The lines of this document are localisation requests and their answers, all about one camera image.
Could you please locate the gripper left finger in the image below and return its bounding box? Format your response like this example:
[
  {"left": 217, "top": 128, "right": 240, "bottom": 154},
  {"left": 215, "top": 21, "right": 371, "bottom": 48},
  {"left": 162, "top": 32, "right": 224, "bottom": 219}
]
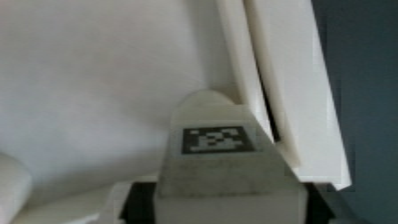
[{"left": 94, "top": 181, "right": 156, "bottom": 224}]

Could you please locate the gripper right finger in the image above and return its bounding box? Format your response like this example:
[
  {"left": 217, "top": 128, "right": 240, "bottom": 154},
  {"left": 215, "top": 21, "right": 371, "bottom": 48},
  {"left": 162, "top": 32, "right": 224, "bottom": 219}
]
[{"left": 304, "top": 182, "right": 355, "bottom": 224}]

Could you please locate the white right fence rail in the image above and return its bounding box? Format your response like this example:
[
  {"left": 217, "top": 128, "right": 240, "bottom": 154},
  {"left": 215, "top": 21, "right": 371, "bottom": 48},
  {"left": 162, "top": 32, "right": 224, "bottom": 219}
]
[{"left": 245, "top": 0, "right": 352, "bottom": 189}]

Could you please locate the white square tabletop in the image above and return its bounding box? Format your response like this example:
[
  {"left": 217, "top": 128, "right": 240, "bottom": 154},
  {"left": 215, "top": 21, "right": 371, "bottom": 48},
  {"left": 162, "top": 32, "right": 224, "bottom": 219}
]
[{"left": 0, "top": 0, "right": 281, "bottom": 224}]

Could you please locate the white leg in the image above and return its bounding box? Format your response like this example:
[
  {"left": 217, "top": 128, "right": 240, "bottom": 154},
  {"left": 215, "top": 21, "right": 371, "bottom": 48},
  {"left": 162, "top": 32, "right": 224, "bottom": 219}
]
[{"left": 154, "top": 90, "right": 307, "bottom": 224}]

